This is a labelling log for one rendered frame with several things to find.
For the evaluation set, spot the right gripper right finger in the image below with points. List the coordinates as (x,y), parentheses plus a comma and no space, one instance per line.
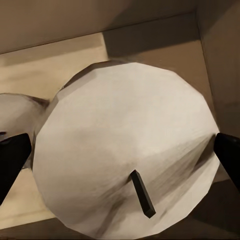
(227,149)

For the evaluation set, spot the cabinet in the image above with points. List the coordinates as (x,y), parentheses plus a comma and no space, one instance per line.
(44,43)

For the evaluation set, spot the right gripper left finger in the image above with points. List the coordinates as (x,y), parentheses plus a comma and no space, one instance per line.
(14,152)

